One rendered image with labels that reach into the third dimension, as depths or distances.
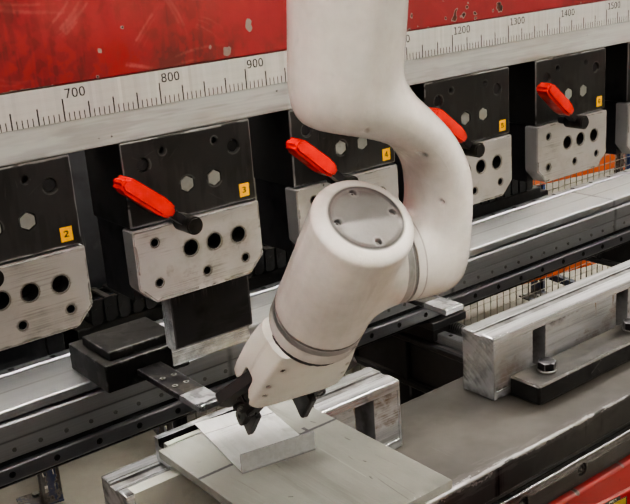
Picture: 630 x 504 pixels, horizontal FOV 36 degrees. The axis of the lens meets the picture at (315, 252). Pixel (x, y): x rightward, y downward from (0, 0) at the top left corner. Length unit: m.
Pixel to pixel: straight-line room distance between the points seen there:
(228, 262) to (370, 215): 0.31
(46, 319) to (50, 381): 0.40
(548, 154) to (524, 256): 0.48
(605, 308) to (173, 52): 0.86
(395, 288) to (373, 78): 0.18
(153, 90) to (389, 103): 0.31
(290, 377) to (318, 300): 0.13
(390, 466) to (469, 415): 0.38
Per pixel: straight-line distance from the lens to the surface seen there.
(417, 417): 1.37
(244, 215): 1.03
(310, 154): 1.02
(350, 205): 0.75
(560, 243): 1.88
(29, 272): 0.93
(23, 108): 0.91
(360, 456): 1.03
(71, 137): 0.93
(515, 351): 1.42
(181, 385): 1.21
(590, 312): 1.54
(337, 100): 0.71
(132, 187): 0.92
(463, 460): 1.27
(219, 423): 1.12
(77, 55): 0.93
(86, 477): 3.13
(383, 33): 0.70
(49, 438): 1.32
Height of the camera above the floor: 1.51
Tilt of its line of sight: 18 degrees down
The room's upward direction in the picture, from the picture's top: 4 degrees counter-clockwise
